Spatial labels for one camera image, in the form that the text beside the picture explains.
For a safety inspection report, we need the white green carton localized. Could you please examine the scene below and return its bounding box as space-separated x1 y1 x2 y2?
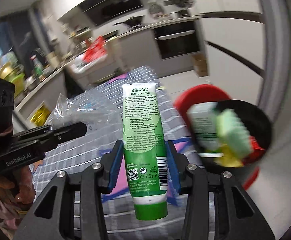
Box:
187 102 224 158

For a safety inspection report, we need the person's left hand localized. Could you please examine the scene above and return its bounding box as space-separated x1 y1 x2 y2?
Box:
0 166 36 210

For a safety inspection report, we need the red plastic basket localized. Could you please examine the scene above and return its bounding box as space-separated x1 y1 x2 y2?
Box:
83 36 107 63

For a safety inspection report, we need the white refrigerator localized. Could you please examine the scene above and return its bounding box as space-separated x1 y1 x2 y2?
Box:
195 0 265 105

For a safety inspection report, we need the green hand cream tube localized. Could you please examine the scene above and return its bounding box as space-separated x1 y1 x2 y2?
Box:
122 82 168 220

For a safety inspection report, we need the green sponge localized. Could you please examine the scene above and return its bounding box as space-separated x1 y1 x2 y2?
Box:
216 109 253 159

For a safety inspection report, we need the red round stool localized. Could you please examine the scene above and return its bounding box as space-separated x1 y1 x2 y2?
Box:
174 84 259 190

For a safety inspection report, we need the green yellow colander basket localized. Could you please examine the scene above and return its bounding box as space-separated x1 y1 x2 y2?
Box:
0 62 25 97

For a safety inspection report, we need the spray bottle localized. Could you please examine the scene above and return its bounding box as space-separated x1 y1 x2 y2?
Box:
31 55 43 76

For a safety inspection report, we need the beige trolley cart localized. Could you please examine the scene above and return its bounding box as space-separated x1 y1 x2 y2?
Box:
65 37 129 80

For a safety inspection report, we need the black built-in oven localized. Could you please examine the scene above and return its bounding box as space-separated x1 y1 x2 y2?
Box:
152 21 200 60

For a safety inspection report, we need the black wok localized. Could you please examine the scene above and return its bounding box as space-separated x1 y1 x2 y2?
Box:
114 15 144 28

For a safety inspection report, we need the yellow cleaning cloth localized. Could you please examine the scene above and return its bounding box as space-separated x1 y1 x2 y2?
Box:
214 144 244 168

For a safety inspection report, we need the black range hood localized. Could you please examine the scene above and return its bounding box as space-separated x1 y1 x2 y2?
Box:
79 0 143 26

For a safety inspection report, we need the cardboard box on floor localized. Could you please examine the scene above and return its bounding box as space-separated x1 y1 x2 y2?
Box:
191 53 208 77

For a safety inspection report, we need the grey checked tablecloth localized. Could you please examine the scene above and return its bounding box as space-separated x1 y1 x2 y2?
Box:
33 66 202 239

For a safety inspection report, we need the gold foil bag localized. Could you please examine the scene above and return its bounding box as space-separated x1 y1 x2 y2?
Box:
30 102 51 127

